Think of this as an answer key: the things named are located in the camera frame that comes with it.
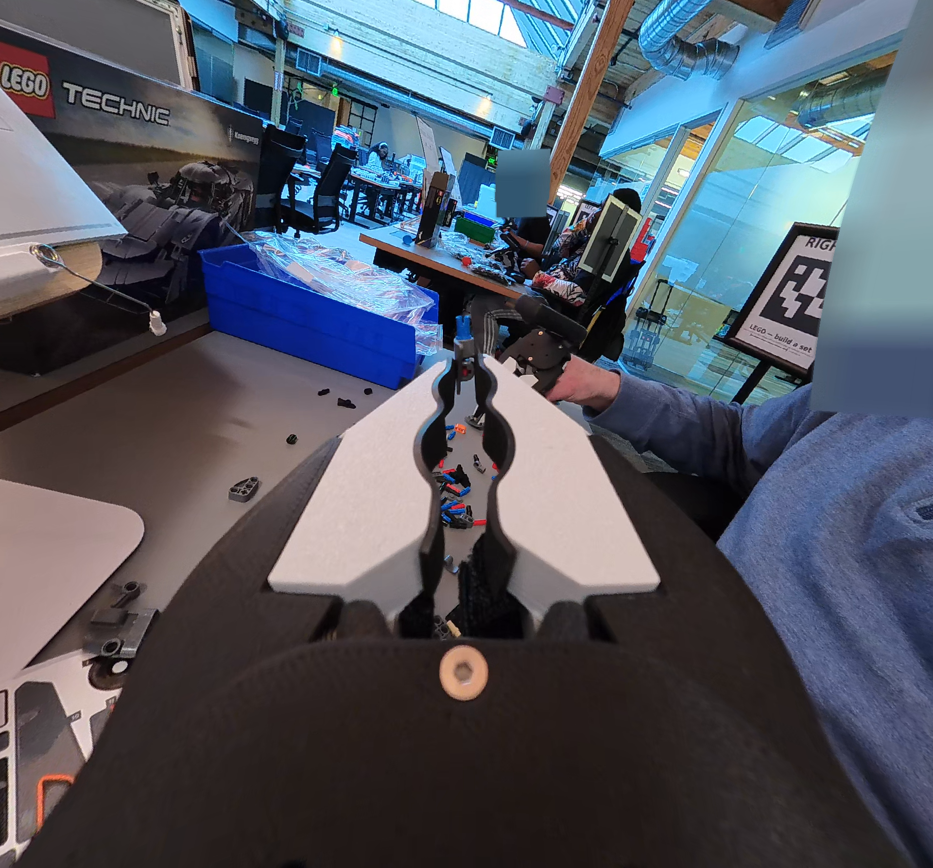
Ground lego sticker sheet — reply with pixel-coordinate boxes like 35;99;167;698
0;653;126;868

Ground black office chair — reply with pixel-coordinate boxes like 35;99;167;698
280;142;359;236

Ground lego set box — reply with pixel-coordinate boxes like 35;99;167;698
0;18;265;373

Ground white book stand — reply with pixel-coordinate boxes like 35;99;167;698
0;226;169;679

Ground wooden post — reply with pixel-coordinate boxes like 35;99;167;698
547;0;650;207

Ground clear plastic bags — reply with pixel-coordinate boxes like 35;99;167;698
248;229;446;360

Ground lego instruction booklet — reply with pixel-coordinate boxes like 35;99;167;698
0;88;131;245

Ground blue plastic bin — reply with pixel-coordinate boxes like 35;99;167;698
200;244;440;390

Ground black framed sign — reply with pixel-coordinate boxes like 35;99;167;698
722;222;839;404

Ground framed grey screen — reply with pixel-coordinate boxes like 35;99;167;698
0;0;199;93

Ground dark grey lego connector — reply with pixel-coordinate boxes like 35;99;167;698
82;580;158;659

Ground black suitcase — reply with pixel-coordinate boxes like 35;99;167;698
625;278;673;375

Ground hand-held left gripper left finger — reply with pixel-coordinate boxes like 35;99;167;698
267;358;454;612

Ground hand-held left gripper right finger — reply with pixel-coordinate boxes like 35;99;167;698
476;356;662;623

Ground silver air duct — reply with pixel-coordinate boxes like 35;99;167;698
638;0;785;82

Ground wooden office desk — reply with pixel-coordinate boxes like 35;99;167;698
359;223;542;302

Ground person's blue sweater torso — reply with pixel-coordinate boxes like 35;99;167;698
718;401;933;868

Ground person's right hand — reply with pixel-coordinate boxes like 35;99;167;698
547;356;622;407

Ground small black lego assembly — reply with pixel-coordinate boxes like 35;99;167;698
450;314;482;410

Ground pile of lego pieces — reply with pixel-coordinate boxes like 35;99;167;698
284;387;505;577

